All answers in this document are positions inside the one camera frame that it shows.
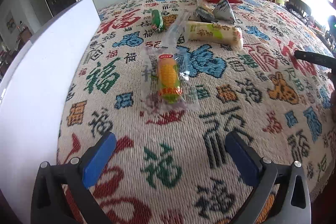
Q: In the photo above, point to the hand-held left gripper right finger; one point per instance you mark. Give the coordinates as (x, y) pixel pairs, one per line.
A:
(242, 158)

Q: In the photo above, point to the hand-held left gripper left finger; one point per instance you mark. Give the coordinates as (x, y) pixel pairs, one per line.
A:
(98, 158)

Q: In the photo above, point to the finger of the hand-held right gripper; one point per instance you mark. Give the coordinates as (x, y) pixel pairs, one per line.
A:
(315, 58)

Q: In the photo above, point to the corn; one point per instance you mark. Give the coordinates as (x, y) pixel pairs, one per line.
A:
(168, 77)

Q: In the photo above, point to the printed woven blanket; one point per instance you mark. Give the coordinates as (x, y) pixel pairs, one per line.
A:
(236, 113)

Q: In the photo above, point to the silver triangular snack packet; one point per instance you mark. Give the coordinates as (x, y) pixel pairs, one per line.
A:
(224, 10)

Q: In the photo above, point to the white and green snack packet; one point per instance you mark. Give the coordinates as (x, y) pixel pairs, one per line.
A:
(212, 33)

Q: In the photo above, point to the white box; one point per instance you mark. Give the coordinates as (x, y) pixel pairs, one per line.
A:
(44, 61)

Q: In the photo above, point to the crumpled silver snack packet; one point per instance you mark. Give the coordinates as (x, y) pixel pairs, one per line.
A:
(203, 15)

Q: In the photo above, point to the cream snack packet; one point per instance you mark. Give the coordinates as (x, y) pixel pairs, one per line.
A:
(203, 3)

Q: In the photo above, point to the long clear plastic packet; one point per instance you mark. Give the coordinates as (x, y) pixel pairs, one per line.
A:
(174, 29)

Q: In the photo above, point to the wall picture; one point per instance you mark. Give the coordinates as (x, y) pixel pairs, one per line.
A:
(10, 20)

